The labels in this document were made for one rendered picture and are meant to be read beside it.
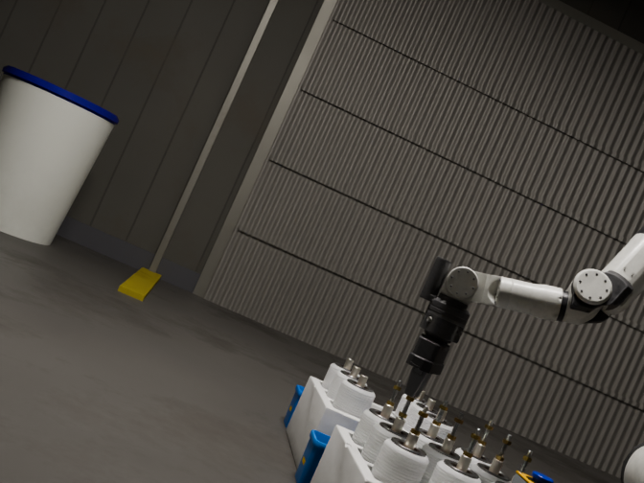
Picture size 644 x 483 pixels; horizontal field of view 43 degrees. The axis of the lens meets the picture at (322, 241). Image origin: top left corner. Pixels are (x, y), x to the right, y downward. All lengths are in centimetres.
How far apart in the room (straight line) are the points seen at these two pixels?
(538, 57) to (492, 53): 29
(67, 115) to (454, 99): 227
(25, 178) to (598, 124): 334
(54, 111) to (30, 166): 28
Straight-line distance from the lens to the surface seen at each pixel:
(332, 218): 487
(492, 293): 180
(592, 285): 175
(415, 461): 164
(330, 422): 214
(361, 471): 165
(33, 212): 417
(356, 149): 491
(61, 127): 411
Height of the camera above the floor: 53
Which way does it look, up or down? 1 degrees up
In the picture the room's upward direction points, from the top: 24 degrees clockwise
